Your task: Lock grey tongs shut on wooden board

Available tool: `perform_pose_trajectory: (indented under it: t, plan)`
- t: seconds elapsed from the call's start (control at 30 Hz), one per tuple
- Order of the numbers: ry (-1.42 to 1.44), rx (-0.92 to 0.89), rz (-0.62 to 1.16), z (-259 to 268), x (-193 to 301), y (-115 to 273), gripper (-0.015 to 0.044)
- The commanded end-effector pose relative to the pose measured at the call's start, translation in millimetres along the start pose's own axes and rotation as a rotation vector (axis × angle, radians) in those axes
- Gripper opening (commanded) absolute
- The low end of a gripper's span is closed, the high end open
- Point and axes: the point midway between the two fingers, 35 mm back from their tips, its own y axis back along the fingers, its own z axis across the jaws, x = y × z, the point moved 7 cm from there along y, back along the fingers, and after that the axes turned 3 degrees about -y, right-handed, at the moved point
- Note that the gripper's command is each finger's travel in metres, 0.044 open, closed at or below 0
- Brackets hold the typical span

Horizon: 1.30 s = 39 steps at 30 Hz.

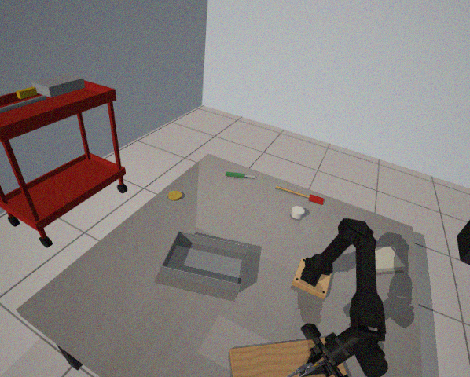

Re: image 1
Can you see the green-handled screwdriver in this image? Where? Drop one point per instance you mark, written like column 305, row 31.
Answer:
column 239, row 175

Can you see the red spatula with wooden handle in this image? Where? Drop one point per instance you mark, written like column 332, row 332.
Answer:
column 312, row 198

